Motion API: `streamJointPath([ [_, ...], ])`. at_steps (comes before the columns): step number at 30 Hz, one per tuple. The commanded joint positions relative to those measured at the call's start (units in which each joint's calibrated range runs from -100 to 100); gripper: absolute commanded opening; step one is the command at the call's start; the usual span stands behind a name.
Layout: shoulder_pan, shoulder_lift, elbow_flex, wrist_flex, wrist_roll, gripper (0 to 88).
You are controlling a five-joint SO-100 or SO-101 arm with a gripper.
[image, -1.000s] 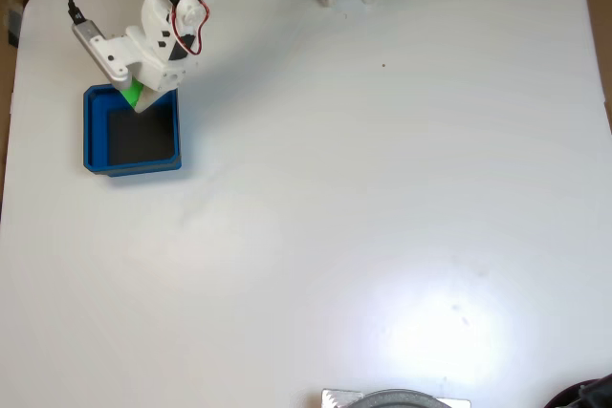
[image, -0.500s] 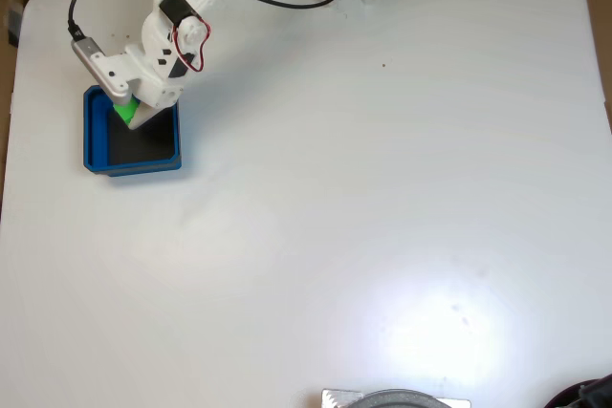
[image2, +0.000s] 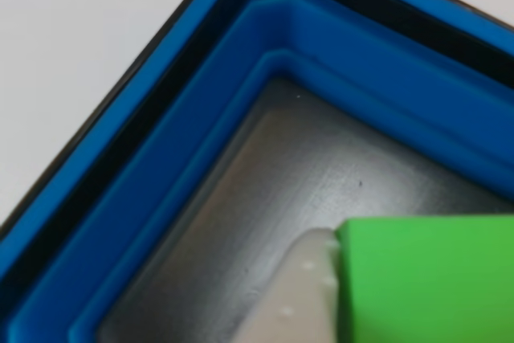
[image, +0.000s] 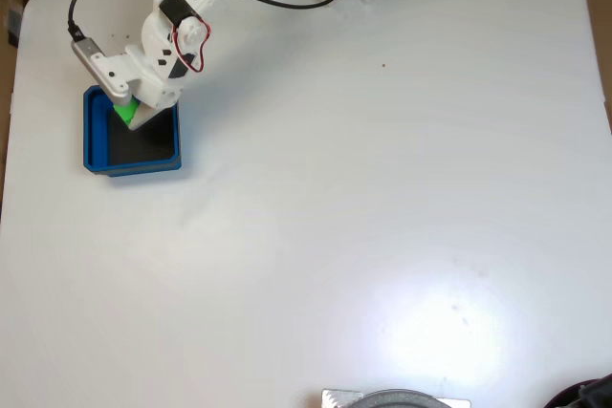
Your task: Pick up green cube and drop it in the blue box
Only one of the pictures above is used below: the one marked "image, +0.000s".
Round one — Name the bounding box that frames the green cube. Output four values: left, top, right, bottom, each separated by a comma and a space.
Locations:
113, 97, 141, 125

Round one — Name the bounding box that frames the blue square box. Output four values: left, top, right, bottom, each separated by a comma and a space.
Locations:
82, 85, 184, 178

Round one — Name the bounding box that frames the silver crinkled plate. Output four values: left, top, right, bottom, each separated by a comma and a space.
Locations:
320, 388, 472, 408

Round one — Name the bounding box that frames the grey round object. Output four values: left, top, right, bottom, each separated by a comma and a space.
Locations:
353, 388, 453, 408

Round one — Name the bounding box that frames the black object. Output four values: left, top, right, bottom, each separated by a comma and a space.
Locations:
544, 372, 612, 408

